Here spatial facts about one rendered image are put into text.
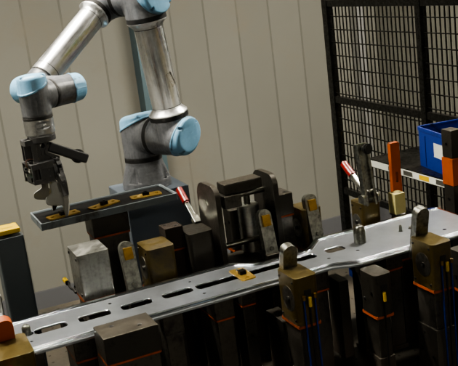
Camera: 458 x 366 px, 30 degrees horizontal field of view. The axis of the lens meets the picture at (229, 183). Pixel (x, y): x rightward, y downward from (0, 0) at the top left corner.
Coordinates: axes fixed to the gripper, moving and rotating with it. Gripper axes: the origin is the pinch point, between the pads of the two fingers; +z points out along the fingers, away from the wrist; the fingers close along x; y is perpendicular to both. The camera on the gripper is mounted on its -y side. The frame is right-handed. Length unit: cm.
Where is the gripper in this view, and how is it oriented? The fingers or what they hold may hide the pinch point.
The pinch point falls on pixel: (62, 208)
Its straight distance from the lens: 223.5
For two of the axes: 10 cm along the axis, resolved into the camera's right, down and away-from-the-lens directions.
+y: -8.4, 2.3, -5.0
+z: 1.2, 9.6, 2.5
